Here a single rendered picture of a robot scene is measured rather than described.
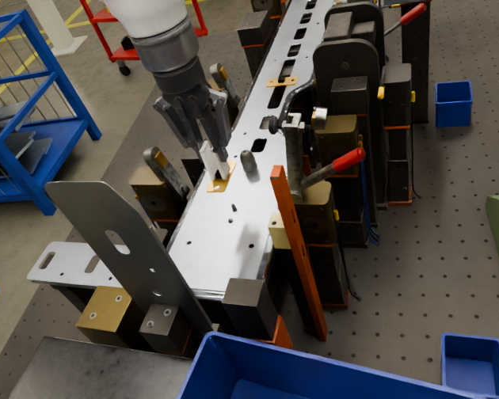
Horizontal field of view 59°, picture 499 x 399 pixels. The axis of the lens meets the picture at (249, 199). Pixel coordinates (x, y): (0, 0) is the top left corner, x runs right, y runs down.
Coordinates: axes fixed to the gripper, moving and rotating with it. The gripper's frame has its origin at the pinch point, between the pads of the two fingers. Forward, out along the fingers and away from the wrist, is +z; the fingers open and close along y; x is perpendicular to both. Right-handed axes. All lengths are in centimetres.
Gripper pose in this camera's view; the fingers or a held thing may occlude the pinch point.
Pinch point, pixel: (215, 160)
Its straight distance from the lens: 81.1
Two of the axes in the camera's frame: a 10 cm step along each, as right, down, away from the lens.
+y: -9.3, -0.1, 3.6
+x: -2.5, 7.2, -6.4
